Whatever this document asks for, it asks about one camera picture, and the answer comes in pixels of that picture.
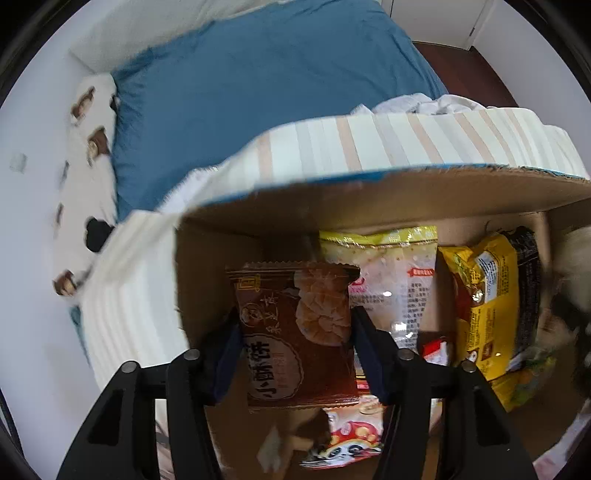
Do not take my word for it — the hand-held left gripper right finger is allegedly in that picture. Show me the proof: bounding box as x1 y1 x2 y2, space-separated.
352 305 539 480

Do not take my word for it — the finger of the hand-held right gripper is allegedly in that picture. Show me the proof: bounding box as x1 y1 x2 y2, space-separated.
545 293 591 400

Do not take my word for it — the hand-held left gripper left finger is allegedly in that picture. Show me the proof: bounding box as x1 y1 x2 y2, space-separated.
58 307 243 480

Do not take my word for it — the red and white snack packet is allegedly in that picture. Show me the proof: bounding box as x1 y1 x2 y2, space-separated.
418 339 455 368

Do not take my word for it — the colourful candy ball bag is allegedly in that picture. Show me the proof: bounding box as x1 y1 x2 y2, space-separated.
510 346 557 404

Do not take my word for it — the brown pastry snack packet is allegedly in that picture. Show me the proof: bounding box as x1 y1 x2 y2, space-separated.
225 261 362 410

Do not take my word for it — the panda print snack packet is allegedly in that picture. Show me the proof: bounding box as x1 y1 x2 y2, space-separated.
300 406 385 469

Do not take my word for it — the yellow and black snack packet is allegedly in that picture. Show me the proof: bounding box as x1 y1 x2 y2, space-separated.
438 226 544 412

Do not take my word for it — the clear yellow-edged snack packet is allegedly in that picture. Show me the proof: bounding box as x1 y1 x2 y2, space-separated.
320 226 438 356

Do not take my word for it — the printed cardboard box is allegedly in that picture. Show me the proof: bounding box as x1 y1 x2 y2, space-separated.
173 162 591 480

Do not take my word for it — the white bear print pillow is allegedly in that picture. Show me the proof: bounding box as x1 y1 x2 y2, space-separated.
51 73 120 296

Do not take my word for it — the striped pink cat blanket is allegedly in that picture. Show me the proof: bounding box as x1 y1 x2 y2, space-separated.
81 92 591 480

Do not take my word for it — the blue bed sheet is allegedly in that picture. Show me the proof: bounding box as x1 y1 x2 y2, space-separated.
69 0 448 365

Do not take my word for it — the white door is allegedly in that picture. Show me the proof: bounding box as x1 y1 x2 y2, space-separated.
383 0 490 49

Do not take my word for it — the grey headboard cushion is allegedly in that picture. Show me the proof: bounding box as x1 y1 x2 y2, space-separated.
185 0 384 24

